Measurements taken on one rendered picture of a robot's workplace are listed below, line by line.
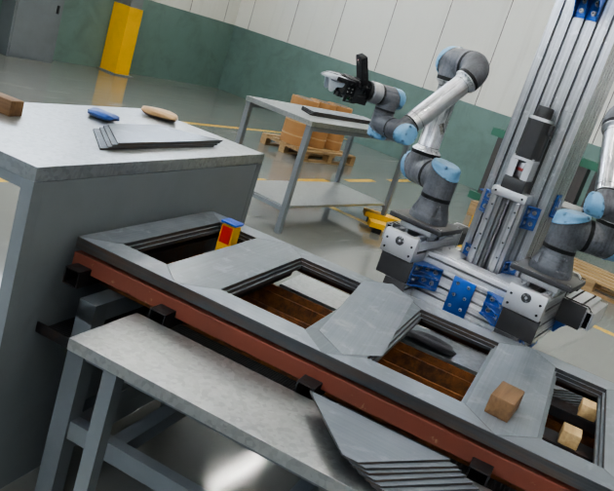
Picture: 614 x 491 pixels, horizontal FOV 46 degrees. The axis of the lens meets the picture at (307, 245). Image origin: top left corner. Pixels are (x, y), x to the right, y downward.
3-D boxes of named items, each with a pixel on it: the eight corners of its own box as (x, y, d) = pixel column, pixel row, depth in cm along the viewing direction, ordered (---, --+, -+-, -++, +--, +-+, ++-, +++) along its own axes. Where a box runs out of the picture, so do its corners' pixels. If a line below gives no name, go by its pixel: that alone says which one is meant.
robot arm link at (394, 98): (402, 114, 267) (410, 92, 264) (379, 108, 261) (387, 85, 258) (390, 109, 273) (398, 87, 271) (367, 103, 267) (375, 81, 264)
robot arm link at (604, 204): (613, 83, 239) (594, 203, 217) (645, 93, 239) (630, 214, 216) (596, 104, 250) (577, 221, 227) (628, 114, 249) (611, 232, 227)
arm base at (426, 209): (418, 211, 290) (427, 188, 287) (451, 225, 283) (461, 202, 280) (402, 212, 277) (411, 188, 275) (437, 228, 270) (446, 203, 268)
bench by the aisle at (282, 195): (278, 234, 588) (314, 117, 562) (216, 203, 623) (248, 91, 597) (383, 226, 737) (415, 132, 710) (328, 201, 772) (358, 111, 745)
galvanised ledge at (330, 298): (632, 452, 229) (635, 443, 228) (277, 290, 270) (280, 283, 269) (631, 429, 247) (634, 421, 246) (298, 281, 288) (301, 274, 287)
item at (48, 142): (34, 182, 184) (37, 167, 183) (-129, 108, 203) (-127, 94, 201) (261, 163, 302) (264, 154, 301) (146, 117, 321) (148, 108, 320)
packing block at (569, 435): (575, 451, 187) (582, 438, 186) (556, 442, 189) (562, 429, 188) (577, 442, 193) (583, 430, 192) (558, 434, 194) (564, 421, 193)
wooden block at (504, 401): (507, 423, 173) (515, 405, 171) (483, 411, 175) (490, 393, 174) (518, 408, 183) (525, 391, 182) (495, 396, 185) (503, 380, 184)
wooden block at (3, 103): (21, 116, 231) (24, 101, 229) (9, 116, 225) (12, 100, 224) (-4, 106, 233) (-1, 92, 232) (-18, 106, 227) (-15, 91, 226)
